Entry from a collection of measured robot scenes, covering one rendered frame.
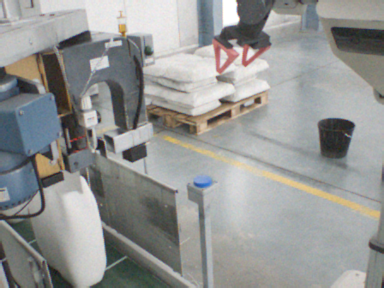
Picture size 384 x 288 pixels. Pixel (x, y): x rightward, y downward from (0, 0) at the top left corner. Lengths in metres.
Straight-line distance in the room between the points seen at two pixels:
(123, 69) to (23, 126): 0.48
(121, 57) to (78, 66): 0.13
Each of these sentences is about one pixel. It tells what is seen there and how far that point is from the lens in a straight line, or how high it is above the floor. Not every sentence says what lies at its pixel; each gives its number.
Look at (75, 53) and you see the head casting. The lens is 1.09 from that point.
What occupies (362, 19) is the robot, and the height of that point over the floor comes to 1.38.
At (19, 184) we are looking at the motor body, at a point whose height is 1.14.
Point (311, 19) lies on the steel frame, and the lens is 9.66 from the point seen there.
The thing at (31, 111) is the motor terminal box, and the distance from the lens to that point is 0.77.
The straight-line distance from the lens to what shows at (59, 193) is 1.49.
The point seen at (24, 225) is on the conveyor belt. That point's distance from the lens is 2.20.
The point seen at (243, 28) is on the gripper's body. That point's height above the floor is 1.37.
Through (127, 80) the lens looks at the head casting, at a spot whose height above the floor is 1.22.
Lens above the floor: 1.51
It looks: 24 degrees down
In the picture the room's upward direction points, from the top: 4 degrees counter-clockwise
